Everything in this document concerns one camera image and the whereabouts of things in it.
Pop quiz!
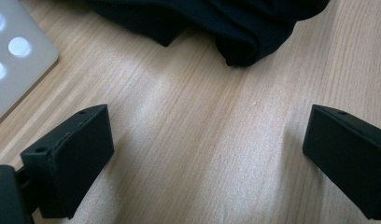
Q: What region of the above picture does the white perforated plastic basket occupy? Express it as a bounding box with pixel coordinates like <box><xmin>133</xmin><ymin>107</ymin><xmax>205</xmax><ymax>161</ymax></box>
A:
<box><xmin>0</xmin><ymin>0</ymin><xmax>60</xmax><ymax>127</ymax></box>

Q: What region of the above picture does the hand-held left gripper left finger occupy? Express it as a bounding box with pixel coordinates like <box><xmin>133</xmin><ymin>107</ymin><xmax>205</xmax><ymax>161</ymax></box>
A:
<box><xmin>20</xmin><ymin>104</ymin><xmax>116</xmax><ymax>220</ymax></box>

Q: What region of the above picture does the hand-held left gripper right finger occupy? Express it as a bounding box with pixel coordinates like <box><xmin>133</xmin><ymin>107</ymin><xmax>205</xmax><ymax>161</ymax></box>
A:
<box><xmin>302</xmin><ymin>104</ymin><xmax>381</xmax><ymax>221</ymax></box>

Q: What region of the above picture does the black cloth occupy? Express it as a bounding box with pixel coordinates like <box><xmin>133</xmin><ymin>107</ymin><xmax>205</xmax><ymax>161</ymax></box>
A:
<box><xmin>85</xmin><ymin>0</ymin><xmax>332</xmax><ymax>68</ymax></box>

